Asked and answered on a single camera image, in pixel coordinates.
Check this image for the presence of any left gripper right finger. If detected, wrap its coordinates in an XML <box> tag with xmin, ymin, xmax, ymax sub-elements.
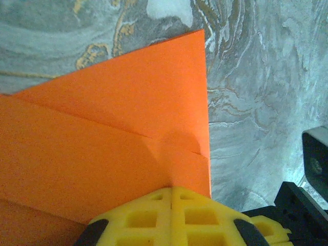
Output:
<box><xmin>171</xmin><ymin>186</ymin><xmax>267</xmax><ymax>246</ymax></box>

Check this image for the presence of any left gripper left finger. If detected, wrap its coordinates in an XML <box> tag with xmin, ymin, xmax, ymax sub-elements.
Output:
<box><xmin>74</xmin><ymin>188</ymin><xmax>172</xmax><ymax>246</ymax></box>

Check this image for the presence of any orange cloth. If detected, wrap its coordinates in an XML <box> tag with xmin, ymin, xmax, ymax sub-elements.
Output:
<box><xmin>0</xmin><ymin>29</ymin><xmax>212</xmax><ymax>246</ymax></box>

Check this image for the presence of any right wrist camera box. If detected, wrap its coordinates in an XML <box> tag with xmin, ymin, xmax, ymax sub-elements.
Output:
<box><xmin>302</xmin><ymin>127</ymin><xmax>328</xmax><ymax>195</ymax></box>

